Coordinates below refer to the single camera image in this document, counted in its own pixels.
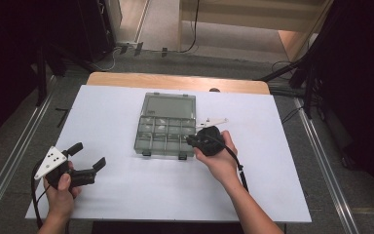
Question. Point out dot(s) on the beige wooden platform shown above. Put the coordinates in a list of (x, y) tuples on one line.
[(240, 19)]

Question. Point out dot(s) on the black metal stand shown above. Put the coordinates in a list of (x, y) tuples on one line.
[(41, 74)]

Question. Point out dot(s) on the black cabinet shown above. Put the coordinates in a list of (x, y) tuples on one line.
[(95, 29)]

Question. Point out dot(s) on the person's left hand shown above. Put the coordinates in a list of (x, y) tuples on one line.
[(60, 201)]

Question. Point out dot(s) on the aluminium floor rail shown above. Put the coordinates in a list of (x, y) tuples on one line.
[(17, 146), (323, 162)]

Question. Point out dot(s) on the person's right hand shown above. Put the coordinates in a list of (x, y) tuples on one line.
[(222, 165)]

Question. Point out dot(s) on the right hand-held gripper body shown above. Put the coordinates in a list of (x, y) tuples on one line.
[(211, 143)]

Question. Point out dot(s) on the clear grey plastic organizer box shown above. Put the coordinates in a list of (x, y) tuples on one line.
[(168, 130)]

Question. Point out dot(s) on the black tripod stand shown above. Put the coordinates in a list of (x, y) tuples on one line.
[(308, 84)]

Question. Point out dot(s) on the wooden table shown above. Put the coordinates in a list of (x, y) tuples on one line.
[(175, 81)]

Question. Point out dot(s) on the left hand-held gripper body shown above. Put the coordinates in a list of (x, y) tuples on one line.
[(50, 162)]

